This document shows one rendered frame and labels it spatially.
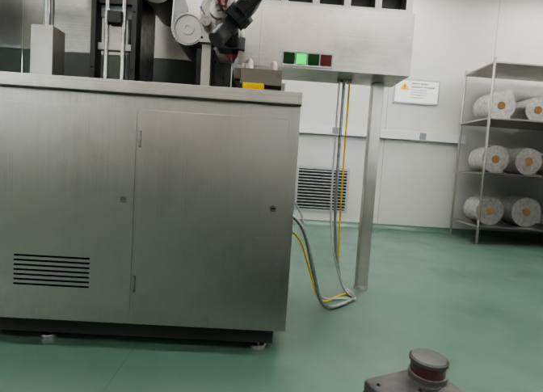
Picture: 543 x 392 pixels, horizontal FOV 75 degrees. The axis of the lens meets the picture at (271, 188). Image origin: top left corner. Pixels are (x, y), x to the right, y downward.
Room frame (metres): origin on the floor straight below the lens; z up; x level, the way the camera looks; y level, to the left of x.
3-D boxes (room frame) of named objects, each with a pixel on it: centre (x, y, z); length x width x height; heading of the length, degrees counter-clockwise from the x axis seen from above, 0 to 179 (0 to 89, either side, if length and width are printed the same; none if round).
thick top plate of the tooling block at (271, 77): (1.60, 0.07, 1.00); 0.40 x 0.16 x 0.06; 2
